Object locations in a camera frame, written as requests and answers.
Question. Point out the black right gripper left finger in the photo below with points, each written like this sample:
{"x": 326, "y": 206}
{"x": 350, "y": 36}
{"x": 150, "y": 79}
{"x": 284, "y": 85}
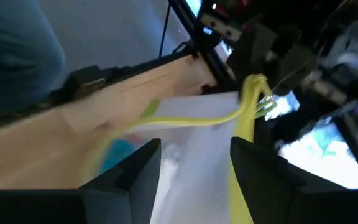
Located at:
{"x": 73, "y": 205}

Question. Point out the black metal table frame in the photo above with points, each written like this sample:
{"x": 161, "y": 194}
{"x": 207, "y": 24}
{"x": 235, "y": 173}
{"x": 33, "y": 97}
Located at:
{"x": 211, "y": 62}

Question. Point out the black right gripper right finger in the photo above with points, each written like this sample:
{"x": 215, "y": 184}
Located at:
{"x": 291, "y": 202}

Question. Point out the person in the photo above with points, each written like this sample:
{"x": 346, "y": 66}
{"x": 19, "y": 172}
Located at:
{"x": 17, "y": 46}

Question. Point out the black table edge clamp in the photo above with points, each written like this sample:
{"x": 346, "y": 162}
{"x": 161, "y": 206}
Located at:
{"x": 85, "y": 81}

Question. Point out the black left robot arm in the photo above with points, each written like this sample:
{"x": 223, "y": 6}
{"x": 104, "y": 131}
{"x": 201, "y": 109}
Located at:
{"x": 337, "y": 18}

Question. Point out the clear yellow-trimmed zip pouch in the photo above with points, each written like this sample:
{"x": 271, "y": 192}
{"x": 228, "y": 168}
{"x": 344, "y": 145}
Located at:
{"x": 197, "y": 155}

